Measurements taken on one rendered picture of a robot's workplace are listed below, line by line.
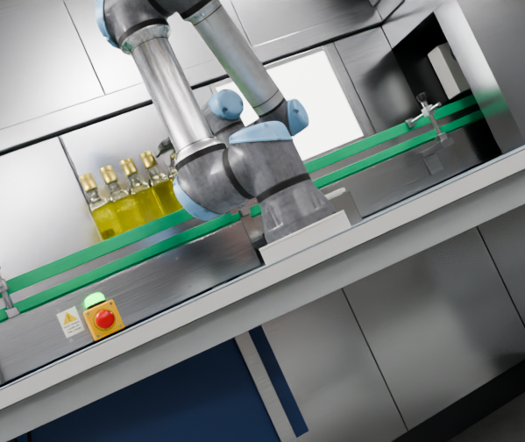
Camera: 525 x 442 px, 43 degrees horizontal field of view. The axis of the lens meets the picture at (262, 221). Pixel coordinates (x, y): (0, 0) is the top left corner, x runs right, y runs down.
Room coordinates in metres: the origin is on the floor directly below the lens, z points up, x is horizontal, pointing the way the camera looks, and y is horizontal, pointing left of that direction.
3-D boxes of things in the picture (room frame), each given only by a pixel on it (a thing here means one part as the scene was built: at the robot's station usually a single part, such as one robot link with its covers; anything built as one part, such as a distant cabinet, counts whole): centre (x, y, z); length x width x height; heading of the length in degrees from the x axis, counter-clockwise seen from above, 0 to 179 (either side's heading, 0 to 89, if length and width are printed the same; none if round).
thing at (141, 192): (1.76, 0.27, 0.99); 0.06 x 0.06 x 0.21; 20
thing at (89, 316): (1.49, 0.42, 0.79); 0.07 x 0.07 x 0.07; 20
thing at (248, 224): (1.72, 0.05, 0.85); 0.09 x 0.04 x 0.07; 20
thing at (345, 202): (1.67, -0.09, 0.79); 0.27 x 0.17 x 0.08; 20
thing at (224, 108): (1.55, -0.02, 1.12); 0.11 x 0.08 x 0.09; 36
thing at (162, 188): (1.77, 0.21, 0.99); 0.06 x 0.06 x 0.21; 20
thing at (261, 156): (1.32, -0.06, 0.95); 0.13 x 0.12 x 0.14; 67
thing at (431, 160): (1.92, -0.56, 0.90); 0.17 x 0.05 x 0.23; 20
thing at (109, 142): (2.00, 0.00, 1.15); 0.90 x 0.03 x 0.34; 110
